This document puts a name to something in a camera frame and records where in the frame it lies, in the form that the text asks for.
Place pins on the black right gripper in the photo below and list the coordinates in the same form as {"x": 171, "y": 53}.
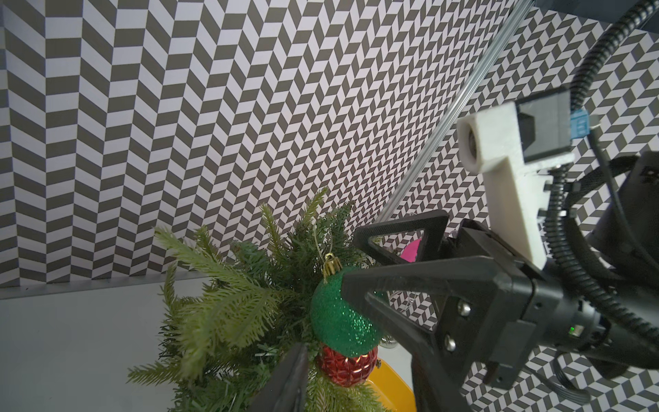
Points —
{"x": 468, "y": 300}

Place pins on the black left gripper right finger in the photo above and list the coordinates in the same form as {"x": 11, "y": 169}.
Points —
{"x": 433, "y": 389}

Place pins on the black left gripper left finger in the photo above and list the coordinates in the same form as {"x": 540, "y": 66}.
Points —
{"x": 286, "y": 389}

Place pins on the red faceted ball ornament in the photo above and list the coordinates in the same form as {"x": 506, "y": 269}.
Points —
{"x": 347, "y": 371}

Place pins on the green glitter ball ornament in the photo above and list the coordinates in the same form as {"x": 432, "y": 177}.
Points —
{"x": 336, "y": 324}

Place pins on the small green christmas tree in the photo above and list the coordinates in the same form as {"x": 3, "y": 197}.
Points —
{"x": 229, "y": 321}

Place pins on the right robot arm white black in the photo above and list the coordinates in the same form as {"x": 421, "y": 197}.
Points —
{"x": 568, "y": 259}

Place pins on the yellow plastic tray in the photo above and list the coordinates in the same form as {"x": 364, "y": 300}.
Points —
{"x": 392, "y": 392}

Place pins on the pink plastic wine glass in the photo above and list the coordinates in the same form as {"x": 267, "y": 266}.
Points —
{"x": 410, "y": 251}

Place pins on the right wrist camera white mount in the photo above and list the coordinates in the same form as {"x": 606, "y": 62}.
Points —
{"x": 512, "y": 147}

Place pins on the right aluminium corner post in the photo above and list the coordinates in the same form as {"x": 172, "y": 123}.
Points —
{"x": 480, "y": 70}

